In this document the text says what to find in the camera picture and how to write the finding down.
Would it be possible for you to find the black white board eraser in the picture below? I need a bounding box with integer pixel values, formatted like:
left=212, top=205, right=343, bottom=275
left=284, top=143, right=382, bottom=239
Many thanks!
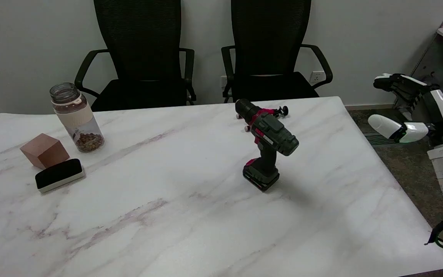
left=35, top=158, right=85, bottom=194

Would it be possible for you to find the black and red power drill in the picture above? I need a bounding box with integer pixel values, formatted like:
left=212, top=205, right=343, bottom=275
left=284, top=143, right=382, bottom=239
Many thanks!
left=235, top=99, right=300, bottom=192

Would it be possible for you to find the dark floor vent grille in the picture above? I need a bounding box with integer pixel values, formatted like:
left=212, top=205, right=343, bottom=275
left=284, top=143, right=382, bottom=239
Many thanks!
left=364, top=133, right=399, bottom=146

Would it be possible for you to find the glass jar with beige sleeve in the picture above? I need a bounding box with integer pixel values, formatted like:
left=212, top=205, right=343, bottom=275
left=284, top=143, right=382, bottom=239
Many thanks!
left=50, top=82, right=105, bottom=153

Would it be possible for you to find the black mesh office chair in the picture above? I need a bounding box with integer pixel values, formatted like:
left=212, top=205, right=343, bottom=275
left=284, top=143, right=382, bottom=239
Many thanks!
left=221, top=0, right=333, bottom=103
left=74, top=0, right=197, bottom=112

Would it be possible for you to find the brown wooden cube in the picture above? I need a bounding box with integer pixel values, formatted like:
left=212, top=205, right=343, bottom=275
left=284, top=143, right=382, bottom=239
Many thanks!
left=20, top=133, right=70, bottom=170

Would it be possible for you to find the grey cartoon desk panel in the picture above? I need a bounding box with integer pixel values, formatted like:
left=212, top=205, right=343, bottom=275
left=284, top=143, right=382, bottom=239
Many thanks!
left=394, top=34, right=443, bottom=109

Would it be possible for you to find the small red black toy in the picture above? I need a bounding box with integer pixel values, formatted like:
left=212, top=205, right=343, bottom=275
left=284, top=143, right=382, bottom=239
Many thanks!
left=235, top=106, right=289, bottom=133

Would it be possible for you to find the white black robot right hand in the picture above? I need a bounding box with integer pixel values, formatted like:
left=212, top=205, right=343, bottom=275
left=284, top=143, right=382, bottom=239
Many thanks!
left=368, top=73, right=443, bottom=146

